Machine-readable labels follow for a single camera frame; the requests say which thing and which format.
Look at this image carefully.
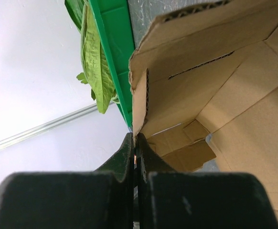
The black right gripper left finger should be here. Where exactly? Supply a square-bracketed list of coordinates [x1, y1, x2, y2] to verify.
[96, 133, 134, 229]

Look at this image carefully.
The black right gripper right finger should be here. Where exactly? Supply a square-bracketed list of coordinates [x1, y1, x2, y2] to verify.
[137, 134, 176, 229]

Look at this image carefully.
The brown cardboard box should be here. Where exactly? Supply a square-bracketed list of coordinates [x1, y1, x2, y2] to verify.
[129, 0, 278, 218]

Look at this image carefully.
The large green leaf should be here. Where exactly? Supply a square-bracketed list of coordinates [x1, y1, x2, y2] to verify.
[80, 0, 117, 114]

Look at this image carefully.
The green plastic crate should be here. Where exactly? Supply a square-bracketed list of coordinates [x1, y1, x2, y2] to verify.
[64, 0, 136, 127]

